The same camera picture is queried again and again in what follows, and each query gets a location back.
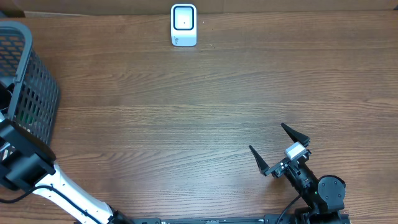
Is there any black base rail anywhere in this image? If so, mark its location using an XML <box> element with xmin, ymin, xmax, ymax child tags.
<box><xmin>131</xmin><ymin>215</ymin><xmax>351</xmax><ymax>224</ymax></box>

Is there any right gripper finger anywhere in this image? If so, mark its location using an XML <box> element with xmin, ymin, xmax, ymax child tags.
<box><xmin>249</xmin><ymin>145</ymin><xmax>269</xmax><ymax>175</ymax></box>
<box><xmin>280</xmin><ymin>123</ymin><xmax>310</xmax><ymax>147</ymax></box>

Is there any white barcode scanner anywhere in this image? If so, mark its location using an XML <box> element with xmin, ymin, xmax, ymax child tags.
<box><xmin>170</xmin><ymin>3</ymin><xmax>198</xmax><ymax>47</ymax></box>

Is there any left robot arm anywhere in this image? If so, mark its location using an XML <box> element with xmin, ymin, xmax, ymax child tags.
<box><xmin>1</xmin><ymin>119</ymin><xmax>132</xmax><ymax>224</ymax></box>

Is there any grey plastic mesh basket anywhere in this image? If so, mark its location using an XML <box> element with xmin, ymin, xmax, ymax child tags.
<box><xmin>1</xmin><ymin>21</ymin><xmax>60</xmax><ymax>144</ymax></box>

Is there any green lid jar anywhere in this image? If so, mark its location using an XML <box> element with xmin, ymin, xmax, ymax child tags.
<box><xmin>19</xmin><ymin>111</ymin><xmax>35</xmax><ymax>124</ymax></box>

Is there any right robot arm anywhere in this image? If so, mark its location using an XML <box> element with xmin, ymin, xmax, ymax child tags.
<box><xmin>249</xmin><ymin>123</ymin><xmax>349</xmax><ymax>223</ymax></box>

